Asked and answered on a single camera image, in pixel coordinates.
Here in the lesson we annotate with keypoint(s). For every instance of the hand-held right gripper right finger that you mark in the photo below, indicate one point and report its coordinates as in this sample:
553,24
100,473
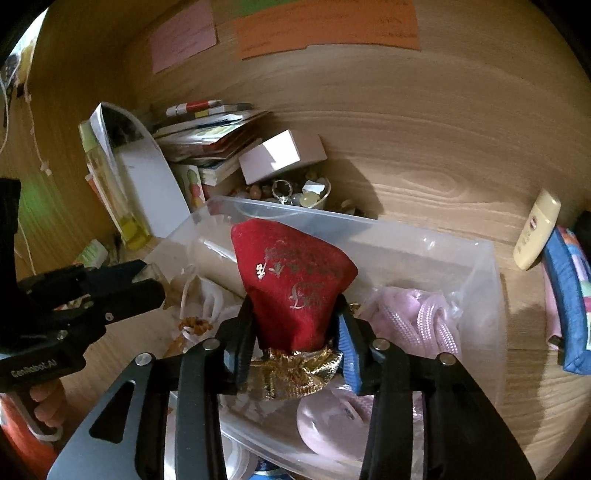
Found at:
348,353

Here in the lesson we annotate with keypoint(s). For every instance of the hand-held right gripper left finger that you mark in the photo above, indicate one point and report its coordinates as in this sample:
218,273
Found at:
242,337

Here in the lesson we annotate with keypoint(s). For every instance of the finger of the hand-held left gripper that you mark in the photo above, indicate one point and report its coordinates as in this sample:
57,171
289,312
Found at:
115,274
134,300

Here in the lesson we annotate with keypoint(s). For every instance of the pink round case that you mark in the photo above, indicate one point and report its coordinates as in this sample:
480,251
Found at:
323,424

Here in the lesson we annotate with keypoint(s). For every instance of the translucent plastic bin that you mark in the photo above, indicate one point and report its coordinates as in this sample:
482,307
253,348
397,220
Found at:
415,258

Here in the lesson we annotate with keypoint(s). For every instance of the person's left forearm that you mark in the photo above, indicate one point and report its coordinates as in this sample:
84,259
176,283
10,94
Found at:
14,436

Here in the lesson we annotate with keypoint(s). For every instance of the person's left hand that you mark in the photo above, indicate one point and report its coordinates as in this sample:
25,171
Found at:
48,406

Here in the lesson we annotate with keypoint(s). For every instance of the yellow green bottle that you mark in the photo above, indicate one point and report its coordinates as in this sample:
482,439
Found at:
106,184

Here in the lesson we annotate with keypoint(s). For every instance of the white file holder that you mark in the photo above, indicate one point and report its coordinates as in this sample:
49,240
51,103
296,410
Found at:
147,184

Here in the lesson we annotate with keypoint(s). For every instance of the dotted card box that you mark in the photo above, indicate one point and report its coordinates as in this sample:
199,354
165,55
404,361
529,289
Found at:
191,184

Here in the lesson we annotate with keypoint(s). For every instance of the small bowl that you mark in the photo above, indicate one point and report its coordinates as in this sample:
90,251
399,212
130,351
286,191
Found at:
309,196

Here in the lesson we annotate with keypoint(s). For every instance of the stack of books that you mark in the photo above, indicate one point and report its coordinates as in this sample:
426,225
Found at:
212,143

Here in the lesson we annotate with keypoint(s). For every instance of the red yellow white pen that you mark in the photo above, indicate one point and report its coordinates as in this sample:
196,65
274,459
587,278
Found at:
194,107

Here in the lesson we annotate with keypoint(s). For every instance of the small white box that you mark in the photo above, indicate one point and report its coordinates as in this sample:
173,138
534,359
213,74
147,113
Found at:
281,154

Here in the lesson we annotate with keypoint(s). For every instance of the pink card wallet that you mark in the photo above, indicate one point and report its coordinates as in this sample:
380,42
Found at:
551,314

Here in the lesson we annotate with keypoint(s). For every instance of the blue zip pouch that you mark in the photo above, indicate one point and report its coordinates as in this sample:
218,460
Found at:
565,300

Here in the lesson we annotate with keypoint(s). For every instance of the cream tube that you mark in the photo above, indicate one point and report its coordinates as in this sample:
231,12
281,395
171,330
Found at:
535,230

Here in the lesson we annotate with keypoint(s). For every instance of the pink sticky note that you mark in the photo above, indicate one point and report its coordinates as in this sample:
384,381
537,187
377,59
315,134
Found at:
182,34

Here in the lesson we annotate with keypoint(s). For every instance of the green sticky note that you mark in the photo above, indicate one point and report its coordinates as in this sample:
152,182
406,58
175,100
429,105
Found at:
258,7

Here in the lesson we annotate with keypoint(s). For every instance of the orange sticky note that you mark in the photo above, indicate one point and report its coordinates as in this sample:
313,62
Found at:
323,27

